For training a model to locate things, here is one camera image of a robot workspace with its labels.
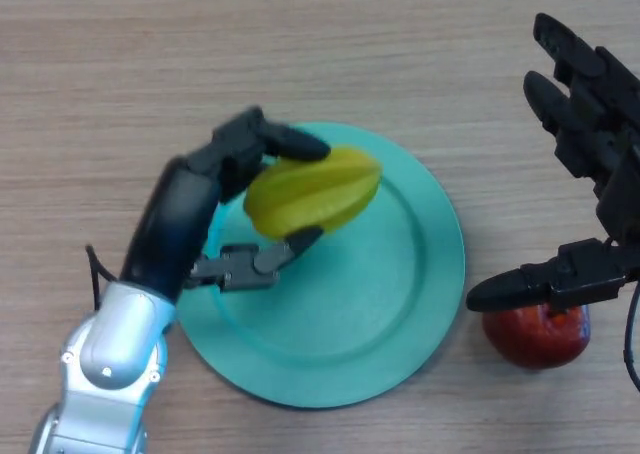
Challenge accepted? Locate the yellow starfruit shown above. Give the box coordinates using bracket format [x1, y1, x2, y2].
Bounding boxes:
[243, 145, 384, 240]

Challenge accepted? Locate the green round plate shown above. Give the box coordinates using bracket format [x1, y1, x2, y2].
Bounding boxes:
[175, 121, 466, 409]

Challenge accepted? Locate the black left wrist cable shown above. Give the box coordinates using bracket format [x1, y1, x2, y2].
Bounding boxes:
[85, 243, 121, 308]

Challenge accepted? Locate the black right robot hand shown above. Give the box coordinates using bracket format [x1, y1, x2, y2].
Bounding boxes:
[465, 12, 640, 313]

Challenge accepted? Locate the red apple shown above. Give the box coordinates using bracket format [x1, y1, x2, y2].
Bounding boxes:
[482, 306, 591, 370]

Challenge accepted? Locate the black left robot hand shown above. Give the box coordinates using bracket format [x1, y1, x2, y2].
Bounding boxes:
[119, 105, 332, 305]

